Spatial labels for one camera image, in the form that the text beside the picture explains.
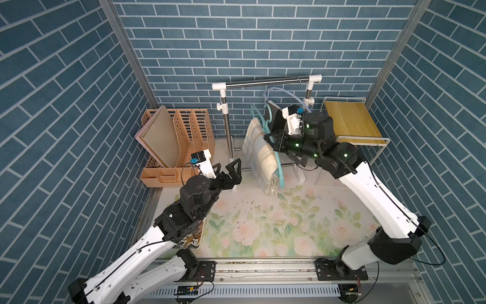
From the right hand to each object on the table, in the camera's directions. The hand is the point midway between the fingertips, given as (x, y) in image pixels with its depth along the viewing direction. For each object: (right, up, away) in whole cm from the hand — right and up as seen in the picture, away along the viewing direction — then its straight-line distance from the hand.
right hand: (267, 137), depth 62 cm
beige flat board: (-54, +3, +37) cm, 66 cm away
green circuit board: (-30, -58, +10) cm, 66 cm away
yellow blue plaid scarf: (-2, -7, +9) cm, 11 cm away
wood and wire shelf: (+40, +9, +21) cm, 46 cm away
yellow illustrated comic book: (-30, -43, +17) cm, 55 cm away
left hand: (-10, -9, +1) cm, 13 cm away
